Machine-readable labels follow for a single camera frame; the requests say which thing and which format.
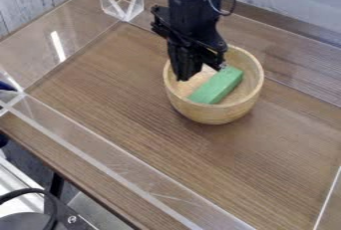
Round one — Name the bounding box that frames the blue object at left edge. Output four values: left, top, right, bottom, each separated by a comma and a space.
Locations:
0, 81, 18, 92

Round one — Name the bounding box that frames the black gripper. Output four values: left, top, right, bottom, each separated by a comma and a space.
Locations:
152, 5, 228, 81

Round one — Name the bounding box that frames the green rectangular block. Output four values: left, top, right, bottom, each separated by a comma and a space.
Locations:
188, 67, 244, 105

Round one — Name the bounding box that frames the light wooden bowl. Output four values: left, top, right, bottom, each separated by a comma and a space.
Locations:
164, 45, 265, 124

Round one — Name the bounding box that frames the black table leg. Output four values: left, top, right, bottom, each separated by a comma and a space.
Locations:
50, 173, 65, 198

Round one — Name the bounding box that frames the black cable loop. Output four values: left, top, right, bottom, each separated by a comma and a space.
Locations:
0, 187, 61, 230

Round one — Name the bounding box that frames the clear acrylic front wall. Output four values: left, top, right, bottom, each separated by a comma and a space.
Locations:
0, 69, 255, 230

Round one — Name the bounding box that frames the clear acrylic corner bracket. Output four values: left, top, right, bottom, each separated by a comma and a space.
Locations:
101, 0, 145, 22

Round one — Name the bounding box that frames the grey metal base plate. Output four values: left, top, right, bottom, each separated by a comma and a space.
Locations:
55, 202, 99, 230

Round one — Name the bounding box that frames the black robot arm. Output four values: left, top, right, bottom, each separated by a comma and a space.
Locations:
152, 0, 237, 82

